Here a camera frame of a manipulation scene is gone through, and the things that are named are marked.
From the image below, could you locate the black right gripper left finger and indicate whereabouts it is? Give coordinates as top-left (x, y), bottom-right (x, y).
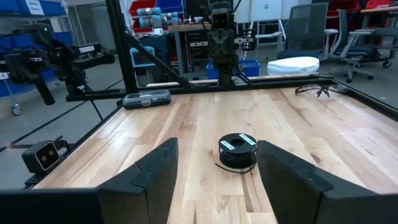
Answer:
top-left (0, 138), bottom-right (179, 224)

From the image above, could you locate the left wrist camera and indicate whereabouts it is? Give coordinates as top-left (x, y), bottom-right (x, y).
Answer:
top-left (210, 2), bottom-right (231, 31)

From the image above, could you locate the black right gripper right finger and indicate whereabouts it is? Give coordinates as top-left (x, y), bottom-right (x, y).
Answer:
top-left (256, 139), bottom-right (398, 224)

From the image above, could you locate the grey metal workbench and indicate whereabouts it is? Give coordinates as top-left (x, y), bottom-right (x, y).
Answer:
top-left (167, 22), bottom-right (215, 78)

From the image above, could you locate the blue plastic tote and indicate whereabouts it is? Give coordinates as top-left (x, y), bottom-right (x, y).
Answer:
top-left (206, 58), bottom-right (262, 80)

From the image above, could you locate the blue storage bin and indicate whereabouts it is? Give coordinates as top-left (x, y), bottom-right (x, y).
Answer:
top-left (155, 0), bottom-right (184, 14)
top-left (0, 30), bottom-right (74, 97)
top-left (0, 0), bottom-right (66, 17)

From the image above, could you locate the thin black cord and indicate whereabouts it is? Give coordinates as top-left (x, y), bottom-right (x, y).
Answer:
top-left (215, 148), bottom-right (257, 174)

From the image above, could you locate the light blue crate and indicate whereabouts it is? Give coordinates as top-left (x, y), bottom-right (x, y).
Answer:
top-left (129, 46), bottom-right (156, 68)

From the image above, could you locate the wooden top desk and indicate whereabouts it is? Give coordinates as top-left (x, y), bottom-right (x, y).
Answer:
top-left (360, 6), bottom-right (398, 35)

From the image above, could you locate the small black stereo camera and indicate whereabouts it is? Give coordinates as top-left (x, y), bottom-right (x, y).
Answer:
top-left (21, 136), bottom-right (71, 175)

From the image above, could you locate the black cord spool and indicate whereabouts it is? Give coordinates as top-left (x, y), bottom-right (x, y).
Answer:
top-left (217, 133), bottom-right (258, 170)

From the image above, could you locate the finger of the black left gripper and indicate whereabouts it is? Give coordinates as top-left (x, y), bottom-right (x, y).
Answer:
top-left (223, 30), bottom-right (238, 59)
top-left (207, 30), bottom-right (223, 59)

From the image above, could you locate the grey wheeled cart leg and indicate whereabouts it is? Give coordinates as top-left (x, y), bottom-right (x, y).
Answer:
top-left (2, 77), bottom-right (22, 118)

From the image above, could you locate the dark mesh office chair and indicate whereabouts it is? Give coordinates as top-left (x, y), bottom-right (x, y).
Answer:
top-left (276, 2), bottom-right (340, 62)

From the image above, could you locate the white cabinet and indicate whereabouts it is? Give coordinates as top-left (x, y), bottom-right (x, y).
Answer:
top-left (234, 0), bottom-right (301, 23)

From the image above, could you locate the white metal stand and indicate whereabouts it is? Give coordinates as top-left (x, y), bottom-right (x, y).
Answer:
top-left (256, 19), bottom-right (287, 47)

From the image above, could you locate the black aluminium table frame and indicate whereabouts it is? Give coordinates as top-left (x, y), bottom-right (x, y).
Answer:
top-left (23, 0), bottom-right (398, 190)

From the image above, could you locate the grey office chair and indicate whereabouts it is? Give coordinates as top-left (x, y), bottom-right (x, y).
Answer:
top-left (323, 8), bottom-right (393, 83)

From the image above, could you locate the white trash bin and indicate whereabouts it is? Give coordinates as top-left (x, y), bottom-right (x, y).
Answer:
top-left (266, 56), bottom-right (320, 77)

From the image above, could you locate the red storage bin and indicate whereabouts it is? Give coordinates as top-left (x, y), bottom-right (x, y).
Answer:
top-left (129, 0), bottom-right (157, 17)

